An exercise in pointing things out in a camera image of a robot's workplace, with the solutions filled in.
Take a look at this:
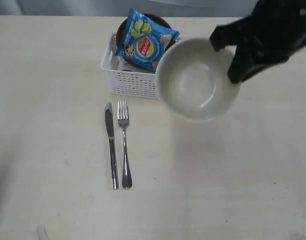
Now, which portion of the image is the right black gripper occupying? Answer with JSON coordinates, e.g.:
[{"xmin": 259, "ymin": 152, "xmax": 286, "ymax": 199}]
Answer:
[{"xmin": 210, "ymin": 0, "xmax": 306, "ymax": 84}]

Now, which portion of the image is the pale green ceramic bowl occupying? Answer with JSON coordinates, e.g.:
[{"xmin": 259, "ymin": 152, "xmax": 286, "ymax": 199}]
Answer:
[{"xmin": 155, "ymin": 37, "xmax": 240, "ymax": 122}]

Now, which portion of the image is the silver fork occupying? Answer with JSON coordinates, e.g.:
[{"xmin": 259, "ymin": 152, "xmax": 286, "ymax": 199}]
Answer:
[{"xmin": 117, "ymin": 100, "xmax": 133, "ymax": 189}]

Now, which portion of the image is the silver table knife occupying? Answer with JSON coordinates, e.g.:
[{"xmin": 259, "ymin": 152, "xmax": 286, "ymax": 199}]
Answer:
[{"xmin": 105, "ymin": 102, "xmax": 119, "ymax": 190}]

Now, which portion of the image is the blue chips bag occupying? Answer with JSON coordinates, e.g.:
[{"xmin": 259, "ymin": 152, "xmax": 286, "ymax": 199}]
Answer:
[{"xmin": 115, "ymin": 8, "xmax": 180, "ymax": 72}]

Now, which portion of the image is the dark brown round plate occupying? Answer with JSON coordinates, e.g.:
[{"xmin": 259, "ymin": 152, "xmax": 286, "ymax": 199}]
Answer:
[{"xmin": 116, "ymin": 13, "xmax": 171, "ymax": 70}]

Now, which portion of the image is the white perforated plastic basket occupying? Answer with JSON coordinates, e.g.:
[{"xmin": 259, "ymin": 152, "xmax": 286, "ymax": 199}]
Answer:
[{"xmin": 100, "ymin": 32, "xmax": 187, "ymax": 101}]

